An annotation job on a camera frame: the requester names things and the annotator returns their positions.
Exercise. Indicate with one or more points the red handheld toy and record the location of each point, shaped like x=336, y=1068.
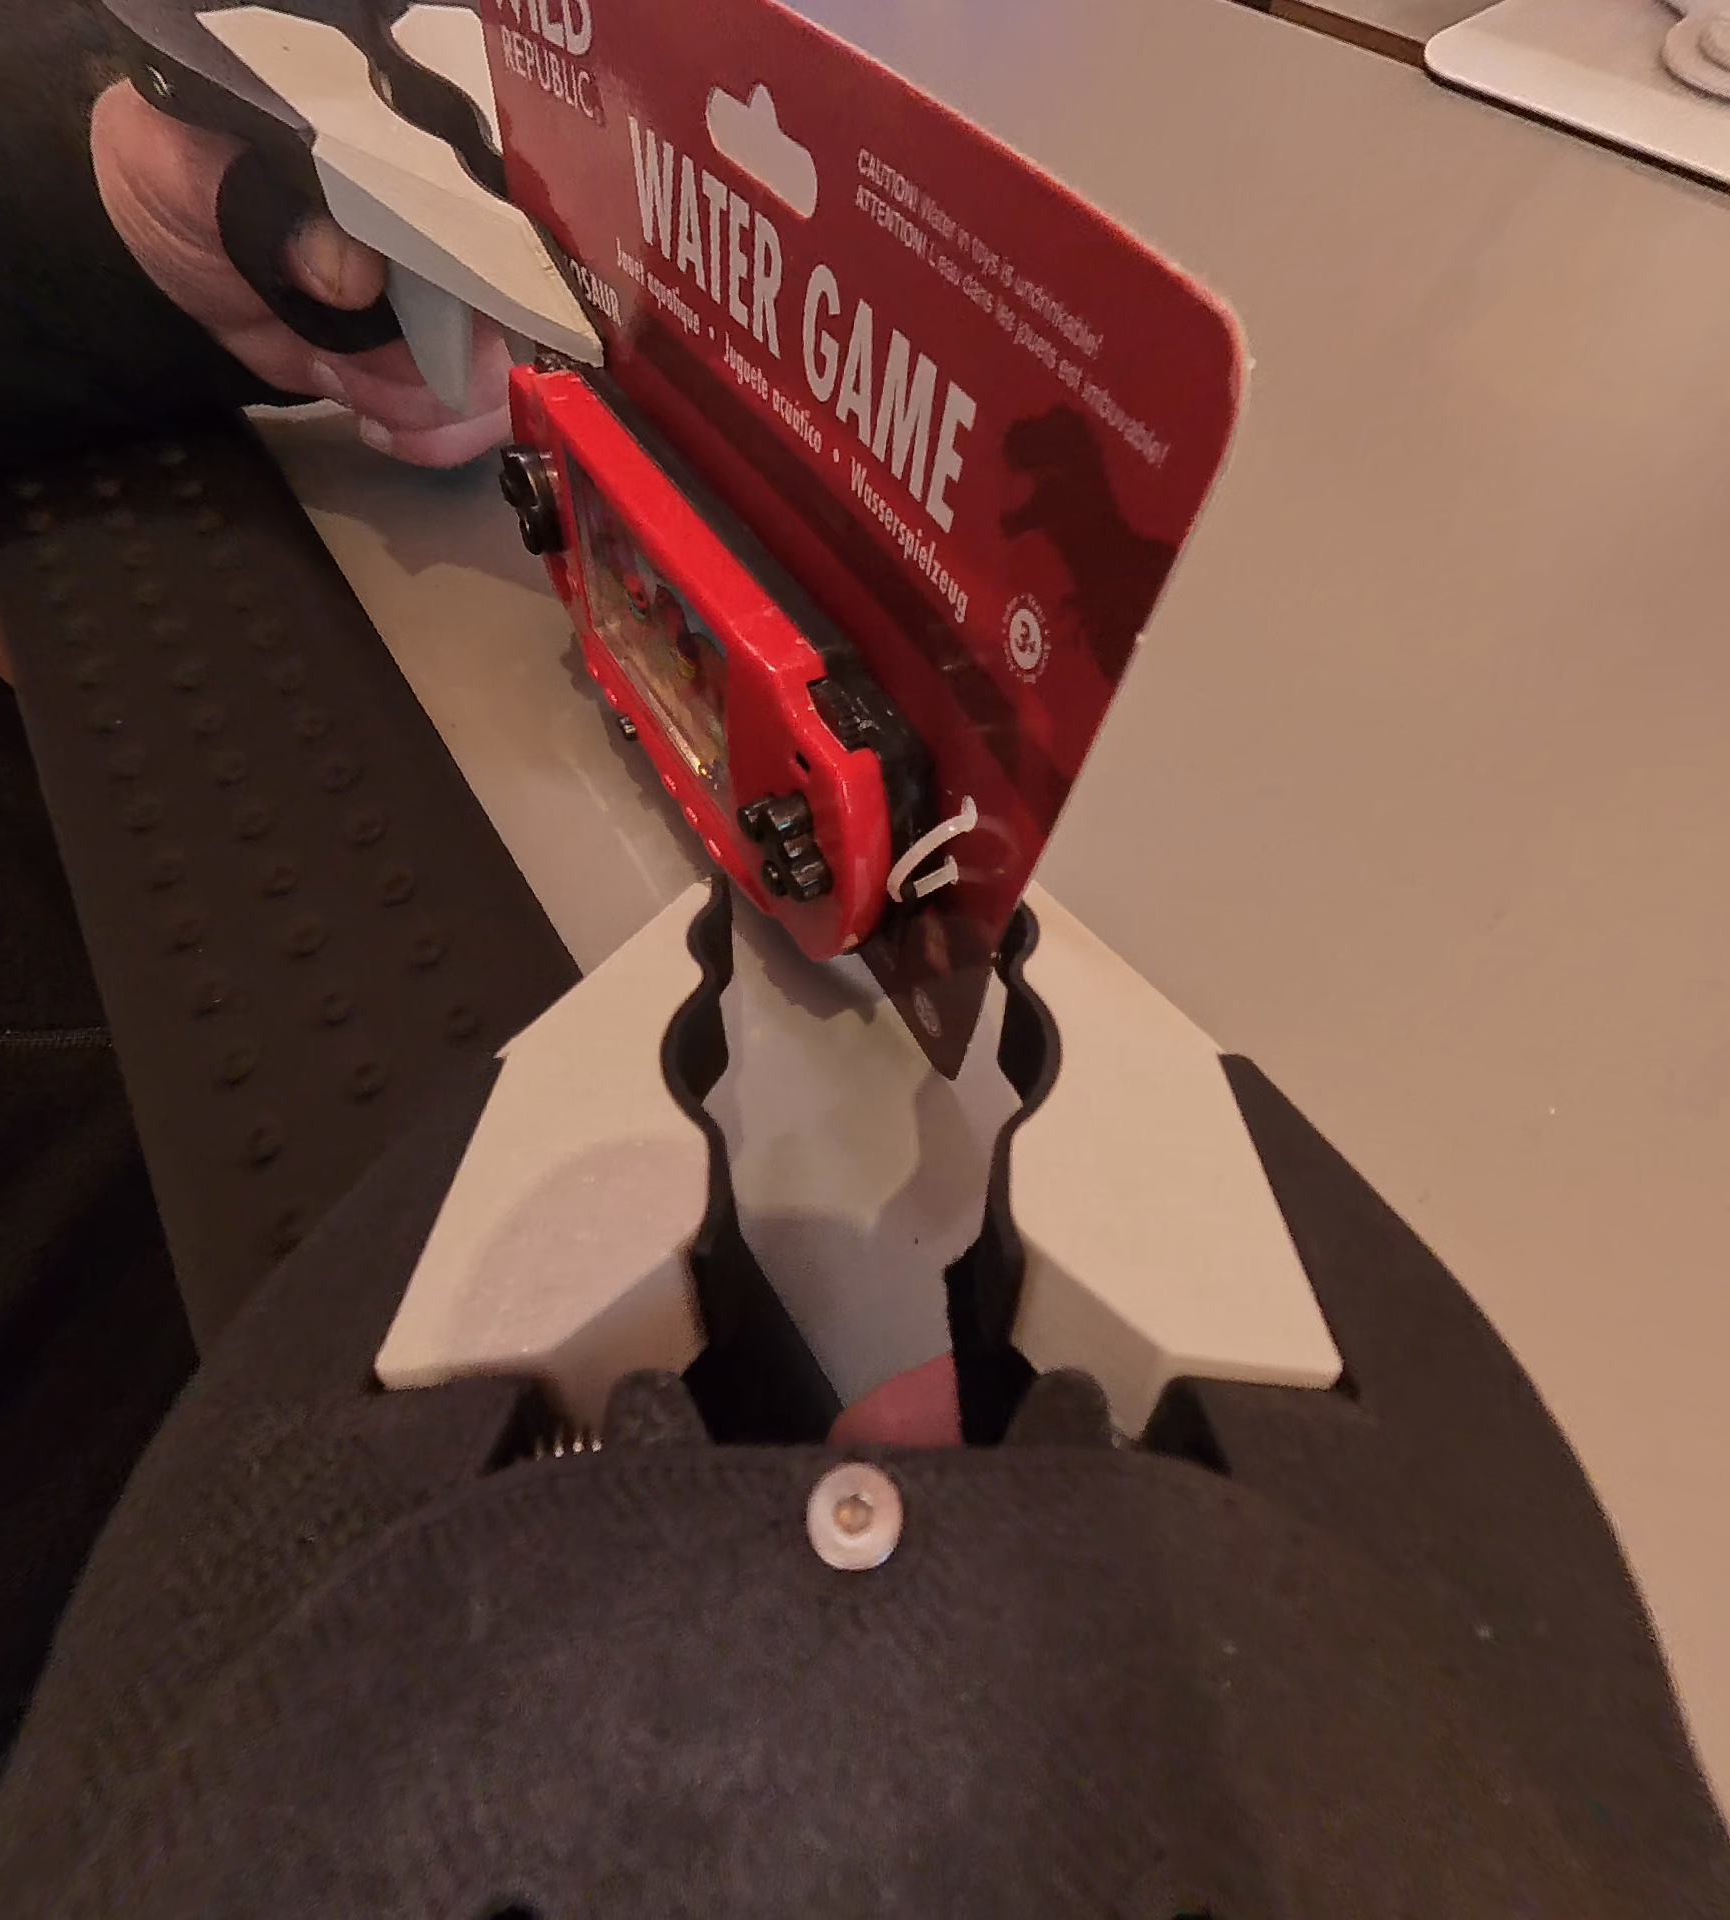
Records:
x=881, y=299

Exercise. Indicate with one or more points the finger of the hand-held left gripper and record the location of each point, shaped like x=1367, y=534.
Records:
x=416, y=210
x=448, y=16

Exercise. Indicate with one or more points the person's black clothing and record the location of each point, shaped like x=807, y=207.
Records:
x=23, y=1125

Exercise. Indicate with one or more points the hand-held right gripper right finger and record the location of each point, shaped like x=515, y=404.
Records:
x=1181, y=1214

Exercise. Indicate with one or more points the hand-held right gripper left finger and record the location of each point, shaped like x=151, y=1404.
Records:
x=551, y=1214

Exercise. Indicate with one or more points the person's left hand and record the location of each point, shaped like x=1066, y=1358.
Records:
x=151, y=193

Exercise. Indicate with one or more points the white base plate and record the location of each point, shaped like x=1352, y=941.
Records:
x=1555, y=76

